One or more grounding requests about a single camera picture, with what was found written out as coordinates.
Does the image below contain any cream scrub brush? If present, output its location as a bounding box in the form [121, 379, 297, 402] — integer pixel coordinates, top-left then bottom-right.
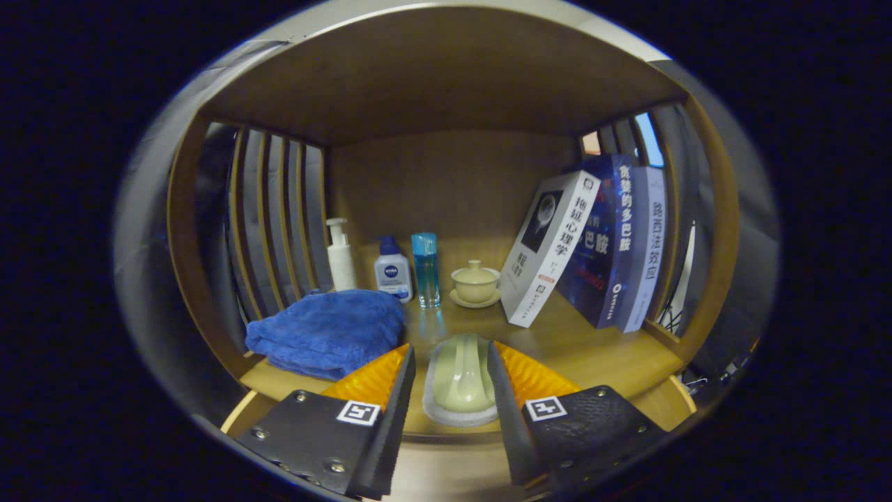
[422, 333, 500, 427]

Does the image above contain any white pump bottle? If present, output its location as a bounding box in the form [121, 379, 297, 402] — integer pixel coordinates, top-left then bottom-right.
[326, 218, 357, 292]

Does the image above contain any pale lilac book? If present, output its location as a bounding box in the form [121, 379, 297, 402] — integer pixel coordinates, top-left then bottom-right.
[615, 166, 667, 334]

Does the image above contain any clear blue bottle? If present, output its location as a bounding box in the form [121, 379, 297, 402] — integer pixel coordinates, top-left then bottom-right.
[410, 233, 441, 310]

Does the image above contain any wooden countertop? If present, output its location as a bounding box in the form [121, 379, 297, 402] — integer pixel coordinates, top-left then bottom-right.
[240, 289, 687, 436]

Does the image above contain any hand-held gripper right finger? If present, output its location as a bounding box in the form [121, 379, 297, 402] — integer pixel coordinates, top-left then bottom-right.
[486, 340, 670, 492]

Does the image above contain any wooden cabinet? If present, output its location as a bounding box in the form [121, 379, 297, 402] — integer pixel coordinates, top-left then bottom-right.
[167, 7, 741, 482]

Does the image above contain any white bottle with blue cap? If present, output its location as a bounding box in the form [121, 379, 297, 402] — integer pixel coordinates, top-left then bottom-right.
[374, 236, 414, 303]

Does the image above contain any white book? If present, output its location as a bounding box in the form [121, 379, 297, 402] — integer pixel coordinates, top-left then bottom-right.
[500, 170, 601, 328]

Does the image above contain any dark blue book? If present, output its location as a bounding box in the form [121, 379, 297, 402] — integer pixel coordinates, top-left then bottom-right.
[556, 153, 642, 329]

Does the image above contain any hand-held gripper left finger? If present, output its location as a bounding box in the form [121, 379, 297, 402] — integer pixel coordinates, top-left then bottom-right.
[237, 343, 417, 500]

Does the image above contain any blue towel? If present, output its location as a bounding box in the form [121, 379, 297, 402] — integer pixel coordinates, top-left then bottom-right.
[245, 289, 406, 381]

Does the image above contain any cream lidded teacup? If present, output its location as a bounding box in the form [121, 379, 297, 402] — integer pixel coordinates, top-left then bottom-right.
[449, 259, 502, 309]

